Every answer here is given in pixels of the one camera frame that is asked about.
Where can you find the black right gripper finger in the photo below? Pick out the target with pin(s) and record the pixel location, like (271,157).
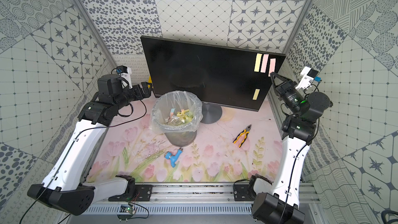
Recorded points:
(282,81)
(274,85)

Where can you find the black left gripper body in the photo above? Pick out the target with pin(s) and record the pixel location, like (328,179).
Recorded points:
(140,90)

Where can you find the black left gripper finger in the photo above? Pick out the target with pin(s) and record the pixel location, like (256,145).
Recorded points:
(147,94)
(147,87)

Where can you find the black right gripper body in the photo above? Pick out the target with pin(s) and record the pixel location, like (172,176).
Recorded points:
(291,97)

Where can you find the pink sticky note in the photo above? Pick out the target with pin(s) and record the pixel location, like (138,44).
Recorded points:
(272,64)
(264,63)

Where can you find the yellow sticky note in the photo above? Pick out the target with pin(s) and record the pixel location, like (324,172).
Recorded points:
(258,62)
(256,94)

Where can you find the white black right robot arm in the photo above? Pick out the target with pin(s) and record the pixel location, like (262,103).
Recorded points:
(278,202)

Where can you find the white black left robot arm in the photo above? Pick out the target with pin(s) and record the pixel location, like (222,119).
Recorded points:
(64,187)

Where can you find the yellow object behind monitor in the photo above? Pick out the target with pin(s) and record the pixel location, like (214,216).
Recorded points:
(149,82)

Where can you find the discarded sticky notes pile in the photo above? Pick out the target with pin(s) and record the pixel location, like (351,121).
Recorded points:
(179,118)

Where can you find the black AOC computer monitor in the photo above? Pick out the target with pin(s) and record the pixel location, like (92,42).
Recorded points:
(216,75)

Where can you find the grey round monitor stand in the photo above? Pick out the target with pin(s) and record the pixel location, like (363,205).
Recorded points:
(211,113)

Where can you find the clear plastic bin liner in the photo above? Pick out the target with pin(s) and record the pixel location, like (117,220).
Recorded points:
(180,100)

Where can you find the grey trash bin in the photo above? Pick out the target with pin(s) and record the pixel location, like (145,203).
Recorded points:
(181,139)

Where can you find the yellow black pliers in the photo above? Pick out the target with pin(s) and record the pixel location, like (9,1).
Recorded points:
(242,136)

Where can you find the blue toy drill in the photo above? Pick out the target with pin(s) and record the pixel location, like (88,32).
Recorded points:
(173,158)

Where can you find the left circuit board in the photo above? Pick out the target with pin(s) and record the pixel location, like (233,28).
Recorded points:
(126,212)

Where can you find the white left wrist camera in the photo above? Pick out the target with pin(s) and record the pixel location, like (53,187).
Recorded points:
(125,73)

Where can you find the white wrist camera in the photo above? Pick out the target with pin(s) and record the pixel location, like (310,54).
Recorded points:
(308,76)
(125,73)

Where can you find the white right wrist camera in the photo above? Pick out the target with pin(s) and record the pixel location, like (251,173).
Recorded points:
(308,76)

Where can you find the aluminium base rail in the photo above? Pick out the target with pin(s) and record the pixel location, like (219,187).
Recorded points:
(180,198)

